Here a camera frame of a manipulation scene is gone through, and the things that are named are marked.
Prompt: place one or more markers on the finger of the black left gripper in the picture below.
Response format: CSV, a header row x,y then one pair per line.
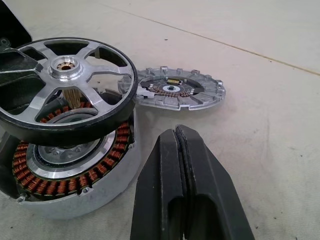
x,y
12,22
17,62

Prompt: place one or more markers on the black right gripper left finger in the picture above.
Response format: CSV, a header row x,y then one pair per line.
x,y
160,187

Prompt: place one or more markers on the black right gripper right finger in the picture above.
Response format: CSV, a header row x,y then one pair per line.
x,y
212,190

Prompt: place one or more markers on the silver spoked rotor black rim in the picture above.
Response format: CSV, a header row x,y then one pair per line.
x,y
65,69

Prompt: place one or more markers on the round silver motor lid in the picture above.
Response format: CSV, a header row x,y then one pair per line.
x,y
202,82

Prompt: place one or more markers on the grey round object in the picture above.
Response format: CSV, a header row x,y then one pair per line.
x,y
75,207

